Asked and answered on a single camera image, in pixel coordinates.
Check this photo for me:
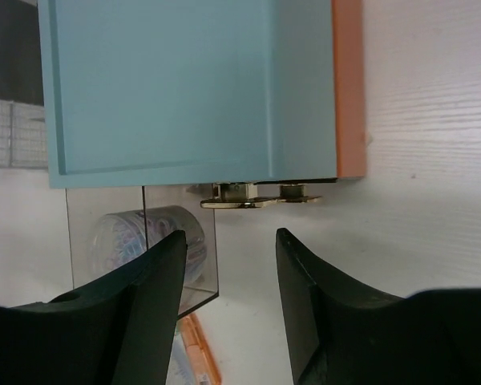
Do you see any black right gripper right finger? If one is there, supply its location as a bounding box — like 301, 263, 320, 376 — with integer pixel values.
276, 229, 481, 384

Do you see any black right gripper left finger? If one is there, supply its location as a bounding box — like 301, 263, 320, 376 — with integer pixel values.
0, 230, 187, 384

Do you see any clear jar of paperclips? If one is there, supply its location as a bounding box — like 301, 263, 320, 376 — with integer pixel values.
87, 205, 208, 284

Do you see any transparent brown drawer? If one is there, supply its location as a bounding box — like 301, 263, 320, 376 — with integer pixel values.
66, 184, 219, 316

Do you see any clear blue-capped bottle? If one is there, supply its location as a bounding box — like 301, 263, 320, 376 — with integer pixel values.
165, 333, 196, 385

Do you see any orange correction tape dispenser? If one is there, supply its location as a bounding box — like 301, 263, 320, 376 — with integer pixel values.
180, 313, 222, 385

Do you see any teal orange drawer cabinet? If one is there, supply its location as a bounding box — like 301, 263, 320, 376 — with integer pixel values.
37, 1, 367, 188

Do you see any white wire mesh basket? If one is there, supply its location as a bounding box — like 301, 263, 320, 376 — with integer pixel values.
0, 100, 48, 169

